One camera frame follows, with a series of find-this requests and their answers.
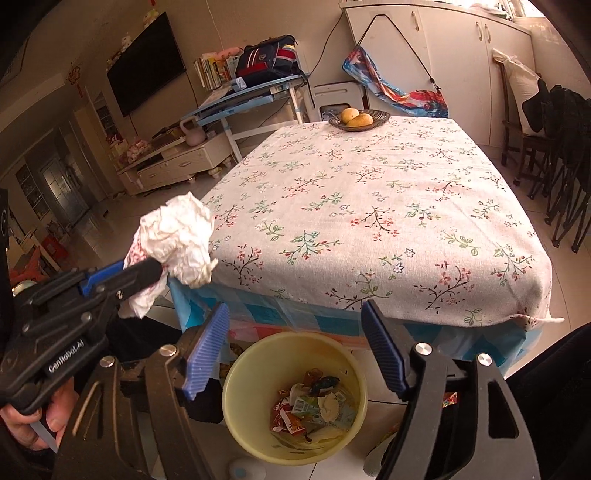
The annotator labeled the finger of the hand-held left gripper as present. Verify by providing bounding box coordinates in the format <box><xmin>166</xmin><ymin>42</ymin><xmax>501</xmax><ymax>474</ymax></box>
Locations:
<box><xmin>78</xmin><ymin>261</ymin><xmax>126</xmax><ymax>297</ymax></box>
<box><xmin>106</xmin><ymin>257</ymin><xmax>166</xmax><ymax>308</ymax></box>

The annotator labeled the white pillow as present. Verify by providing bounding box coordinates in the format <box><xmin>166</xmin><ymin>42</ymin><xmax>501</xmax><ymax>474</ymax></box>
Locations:
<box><xmin>493</xmin><ymin>48</ymin><xmax>543</xmax><ymax>136</ymax></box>

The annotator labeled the white television cabinet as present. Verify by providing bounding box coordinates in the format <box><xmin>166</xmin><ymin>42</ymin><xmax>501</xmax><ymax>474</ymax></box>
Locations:
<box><xmin>115</xmin><ymin>131</ymin><xmax>234</xmax><ymax>197</ymax></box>

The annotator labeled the red snack bag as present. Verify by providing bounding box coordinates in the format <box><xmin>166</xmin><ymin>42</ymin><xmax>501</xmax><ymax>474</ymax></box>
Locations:
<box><xmin>274</xmin><ymin>401</ymin><xmax>306</xmax><ymax>437</ymax></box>

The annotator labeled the woven fruit bowl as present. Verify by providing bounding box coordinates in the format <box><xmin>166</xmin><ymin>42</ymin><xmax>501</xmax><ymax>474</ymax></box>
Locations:
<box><xmin>329</xmin><ymin>110</ymin><xmax>391</xmax><ymax>132</ymax></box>

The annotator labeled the floral tablecloth table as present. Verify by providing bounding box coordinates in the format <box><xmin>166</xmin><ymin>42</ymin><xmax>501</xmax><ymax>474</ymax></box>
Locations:
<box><xmin>202</xmin><ymin>115</ymin><xmax>566</xmax><ymax>324</ymax></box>

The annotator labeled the black wall television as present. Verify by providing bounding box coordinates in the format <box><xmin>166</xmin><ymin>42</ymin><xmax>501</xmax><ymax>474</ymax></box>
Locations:
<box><xmin>107</xmin><ymin>13</ymin><xmax>187</xmax><ymax>117</ymax></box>

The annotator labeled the dark blue red backpack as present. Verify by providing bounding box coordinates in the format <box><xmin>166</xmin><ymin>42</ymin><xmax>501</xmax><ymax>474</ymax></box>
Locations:
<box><xmin>235</xmin><ymin>34</ymin><xmax>305</xmax><ymax>88</ymax></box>

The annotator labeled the black jacket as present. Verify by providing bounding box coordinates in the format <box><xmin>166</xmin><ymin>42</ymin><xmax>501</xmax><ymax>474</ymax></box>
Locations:
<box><xmin>522</xmin><ymin>85</ymin><xmax>591</xmax><ymax>139</ymax></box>

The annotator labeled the white air purifier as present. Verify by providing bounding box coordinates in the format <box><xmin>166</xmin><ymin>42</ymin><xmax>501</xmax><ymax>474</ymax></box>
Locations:
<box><xmin>308</xmin><ymin>82</ymin><xmax>365</xmax><ymax>124</ymax></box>

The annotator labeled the row of books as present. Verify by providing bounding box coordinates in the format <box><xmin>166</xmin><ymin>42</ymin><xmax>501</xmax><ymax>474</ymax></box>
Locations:
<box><xmin>193</xmin><ymin>52</ymin><xmax>238</xmax><ymax>90</ymax></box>

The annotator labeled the yellow plastic bin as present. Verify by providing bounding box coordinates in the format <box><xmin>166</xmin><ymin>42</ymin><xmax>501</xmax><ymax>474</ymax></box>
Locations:
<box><xmin>222</xmin><ymin>331</ymin><xmax>369</xmax><ymax>465</ymax></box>

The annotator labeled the colourful drawstring bag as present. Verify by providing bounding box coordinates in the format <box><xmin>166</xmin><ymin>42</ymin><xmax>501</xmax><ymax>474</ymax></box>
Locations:
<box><xmin>342</xmin><ymin>14</ymin><xmax>448</xmax><ymax>118</ymax></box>

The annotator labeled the red wall ornament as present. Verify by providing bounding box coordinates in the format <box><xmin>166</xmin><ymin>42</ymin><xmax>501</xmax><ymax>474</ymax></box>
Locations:
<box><xmin>66</xmin><ymin>65</ymin><xmax>85</xmax><ymax>97</ymax></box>

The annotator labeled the white paper wrapper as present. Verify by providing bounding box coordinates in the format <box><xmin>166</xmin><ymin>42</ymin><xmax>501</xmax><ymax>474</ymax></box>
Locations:
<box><xmin>117</xmin><ymin>193</ymin><xmax>219</xmax><ymax>320</ymax></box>

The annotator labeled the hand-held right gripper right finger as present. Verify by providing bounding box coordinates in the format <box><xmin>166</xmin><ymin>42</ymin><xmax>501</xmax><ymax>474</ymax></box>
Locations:
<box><xmin>361</xmin><ymin>299</ymin><xmax>528</xmax><ymax>480</ymax></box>

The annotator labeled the blue study desk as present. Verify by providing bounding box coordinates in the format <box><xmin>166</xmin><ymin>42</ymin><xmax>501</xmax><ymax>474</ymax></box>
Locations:
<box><xmin>181</xmin><ymin>74</ymin><xmax>310</xmax><ymax>162</ymax></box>

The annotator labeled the pale blue milk carton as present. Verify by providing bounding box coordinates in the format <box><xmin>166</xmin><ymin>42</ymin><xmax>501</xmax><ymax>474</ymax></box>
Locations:
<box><xmin>288</xmin><ymin>385</ymin><xmax>358</xmax><ymax>428</ymax></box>

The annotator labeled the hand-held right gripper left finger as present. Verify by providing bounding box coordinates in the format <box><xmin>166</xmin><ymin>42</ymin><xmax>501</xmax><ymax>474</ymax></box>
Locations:
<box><xmin>52</xmin><ymin>302</ymin><xmax>230</xmax><ymax>480</ymax></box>

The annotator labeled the red plastic stool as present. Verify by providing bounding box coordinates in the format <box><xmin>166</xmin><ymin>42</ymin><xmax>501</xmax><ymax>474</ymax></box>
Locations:
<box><xmin>9</xmin><ymin>251</ymin><xmax>48</xmax><ymax>283</ymax></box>

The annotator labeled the person's dark clothing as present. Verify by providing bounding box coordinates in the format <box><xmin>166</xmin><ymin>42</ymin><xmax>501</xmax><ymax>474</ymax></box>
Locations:
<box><xmin>503</xmin><ymin>320</ymin><xmax>591</xmax><ymax>480</ymax></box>

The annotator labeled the black folding chair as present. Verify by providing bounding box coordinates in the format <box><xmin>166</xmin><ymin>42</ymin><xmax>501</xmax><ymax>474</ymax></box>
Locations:
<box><xmin>526</xmin><ymin>88</ymin><xmax>591</xmax><ymax>253</ymax></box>

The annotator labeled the person's left hand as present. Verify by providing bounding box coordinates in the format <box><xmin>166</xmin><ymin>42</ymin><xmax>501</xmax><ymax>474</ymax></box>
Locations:
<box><xmin>0</xmin><ymin>380</ymin><xmax>79</xmax><ymax>452</ymax></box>

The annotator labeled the dark wooden chair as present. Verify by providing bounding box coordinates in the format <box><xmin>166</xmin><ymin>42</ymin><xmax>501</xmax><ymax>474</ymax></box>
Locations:
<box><xmin>493</xmin><ymin>51</ymin><xmax>546</xmax><ymax>186</ymax></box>

